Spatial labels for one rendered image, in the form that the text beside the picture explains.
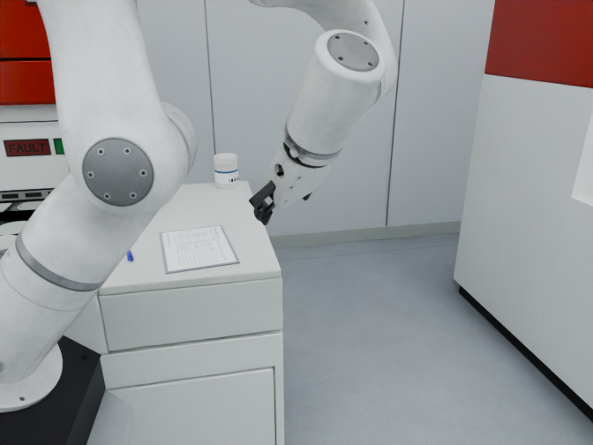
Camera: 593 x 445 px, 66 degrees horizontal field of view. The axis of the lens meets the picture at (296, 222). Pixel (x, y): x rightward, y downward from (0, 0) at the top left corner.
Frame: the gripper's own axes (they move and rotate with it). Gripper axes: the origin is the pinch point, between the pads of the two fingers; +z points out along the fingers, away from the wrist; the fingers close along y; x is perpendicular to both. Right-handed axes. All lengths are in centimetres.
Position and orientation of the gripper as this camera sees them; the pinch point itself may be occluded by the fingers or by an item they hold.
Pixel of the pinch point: (282, 203)
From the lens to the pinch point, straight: 76.5
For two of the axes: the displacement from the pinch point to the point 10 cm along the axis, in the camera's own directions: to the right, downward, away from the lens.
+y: 7.2, -4.6, 5.1
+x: -6.3, -7.4, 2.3
